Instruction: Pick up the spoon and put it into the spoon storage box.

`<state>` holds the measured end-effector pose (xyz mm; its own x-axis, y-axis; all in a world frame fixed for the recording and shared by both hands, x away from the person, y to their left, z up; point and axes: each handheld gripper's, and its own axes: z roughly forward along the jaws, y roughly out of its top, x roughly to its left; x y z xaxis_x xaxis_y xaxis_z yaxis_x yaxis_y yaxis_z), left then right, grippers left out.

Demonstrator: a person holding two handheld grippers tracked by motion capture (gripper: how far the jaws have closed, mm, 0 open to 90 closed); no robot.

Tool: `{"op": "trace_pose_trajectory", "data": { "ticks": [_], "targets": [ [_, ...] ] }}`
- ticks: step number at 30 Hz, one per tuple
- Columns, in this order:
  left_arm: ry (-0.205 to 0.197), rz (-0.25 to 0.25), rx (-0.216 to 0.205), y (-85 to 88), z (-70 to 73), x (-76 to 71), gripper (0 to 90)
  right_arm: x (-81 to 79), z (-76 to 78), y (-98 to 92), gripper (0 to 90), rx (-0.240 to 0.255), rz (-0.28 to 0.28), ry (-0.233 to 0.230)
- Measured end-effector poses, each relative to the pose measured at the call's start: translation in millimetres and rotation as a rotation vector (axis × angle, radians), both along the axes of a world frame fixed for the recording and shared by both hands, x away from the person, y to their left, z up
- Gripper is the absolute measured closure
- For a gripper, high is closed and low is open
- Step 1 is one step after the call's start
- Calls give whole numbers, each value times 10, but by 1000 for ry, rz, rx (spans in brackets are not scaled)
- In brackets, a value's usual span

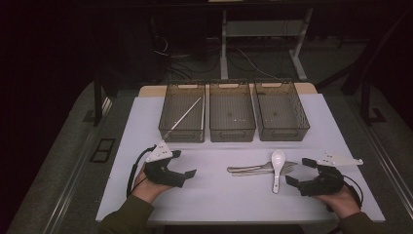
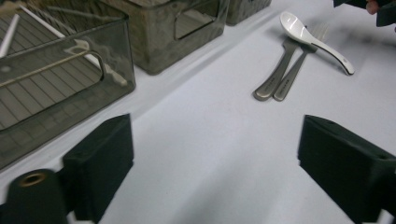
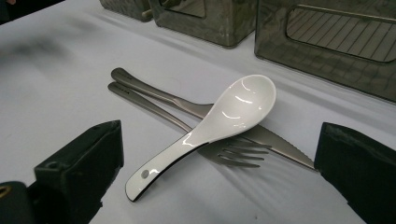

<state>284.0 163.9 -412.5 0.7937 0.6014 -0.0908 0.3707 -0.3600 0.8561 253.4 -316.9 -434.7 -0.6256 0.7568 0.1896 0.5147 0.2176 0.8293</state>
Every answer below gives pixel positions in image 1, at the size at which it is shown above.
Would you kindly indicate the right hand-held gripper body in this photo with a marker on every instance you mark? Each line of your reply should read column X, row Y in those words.
column 324, row 185

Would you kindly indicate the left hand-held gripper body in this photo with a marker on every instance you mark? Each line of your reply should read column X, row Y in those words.
column 160, row 174

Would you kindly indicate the white ceramic spoon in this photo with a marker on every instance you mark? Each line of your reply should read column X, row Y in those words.
column 278, row 159

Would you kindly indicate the metal fork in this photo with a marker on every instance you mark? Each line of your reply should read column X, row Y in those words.
column 246, row 168
column 250, row 173

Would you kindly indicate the brown translucent plastic basket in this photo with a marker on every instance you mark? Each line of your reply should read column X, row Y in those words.
column 281, row 112
column 232, row 113
column 181, row 107

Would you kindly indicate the person's left hand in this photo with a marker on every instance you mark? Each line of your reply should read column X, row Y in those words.
column 147, row 191

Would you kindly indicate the person's right hand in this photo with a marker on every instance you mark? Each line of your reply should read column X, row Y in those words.
column 341, row 201

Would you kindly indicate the white table cover sheet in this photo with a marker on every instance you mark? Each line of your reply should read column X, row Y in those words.
column 220, row 198

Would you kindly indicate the black metal stand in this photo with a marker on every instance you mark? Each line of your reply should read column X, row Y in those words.
column 366, row 104
column 97, row 104

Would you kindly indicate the white metal desk frame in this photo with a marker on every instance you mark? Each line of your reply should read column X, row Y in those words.
column 224, row 58

